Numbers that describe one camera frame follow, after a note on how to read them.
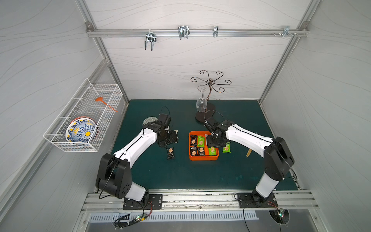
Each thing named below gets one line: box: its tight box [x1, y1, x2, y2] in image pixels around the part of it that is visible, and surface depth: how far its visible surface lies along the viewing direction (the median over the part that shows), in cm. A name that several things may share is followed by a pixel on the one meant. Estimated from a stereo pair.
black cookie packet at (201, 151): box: [198, 146, 205, 156], surface depth 92 cm
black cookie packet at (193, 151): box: [190, 146, 198, 157], surface depth 92 cm
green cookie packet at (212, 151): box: [208, 146, 217, 156], surface depth 92 cm
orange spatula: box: [95, 97, 119, 113], surface depth 80 cm
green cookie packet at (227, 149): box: [222, 141, 232, 154], surface depth 93 cm
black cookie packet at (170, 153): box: [166, 146, 176, 160], surface depth 92 cm
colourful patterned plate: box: [65, 116, 99, 143], surface depth 62 cm
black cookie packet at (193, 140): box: [190, 134, 198, 146], surface depth 97 cm
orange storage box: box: [188, 130, 220, 161], surface depth 92 cm
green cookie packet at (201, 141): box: [196, 135, 205, 148], surface depth 97 cm
